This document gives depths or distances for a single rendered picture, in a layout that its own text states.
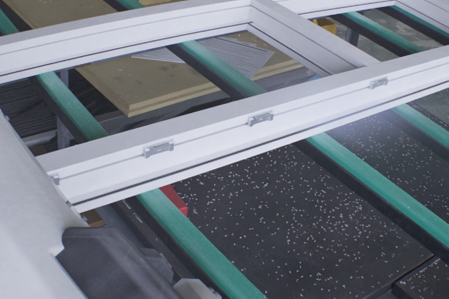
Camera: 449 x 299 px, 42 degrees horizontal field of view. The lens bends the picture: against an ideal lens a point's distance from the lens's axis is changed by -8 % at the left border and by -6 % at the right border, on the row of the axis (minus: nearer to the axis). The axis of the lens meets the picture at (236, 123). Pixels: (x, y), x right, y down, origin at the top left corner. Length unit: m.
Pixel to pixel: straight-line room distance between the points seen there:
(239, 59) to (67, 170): 1.07
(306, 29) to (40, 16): 1.04
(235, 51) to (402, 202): 1.02
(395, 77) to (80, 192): 0.67
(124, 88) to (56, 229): 1.43
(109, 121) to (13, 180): 1.33
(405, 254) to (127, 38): 0.74
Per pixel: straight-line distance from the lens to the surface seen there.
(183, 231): 0.87
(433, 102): 3.35
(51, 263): 0.23
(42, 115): 2.15
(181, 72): 1.75
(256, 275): 1.21
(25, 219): 0.24
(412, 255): 1.35
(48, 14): 2.13
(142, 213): 0.93
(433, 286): 1.29
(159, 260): 0.66
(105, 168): 0.89
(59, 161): 0.87
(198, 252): 0.84
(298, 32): 1.38
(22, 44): 1.23
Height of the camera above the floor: 1.44
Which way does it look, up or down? 31 degrees down
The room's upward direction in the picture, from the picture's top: 8 degrees clockwise
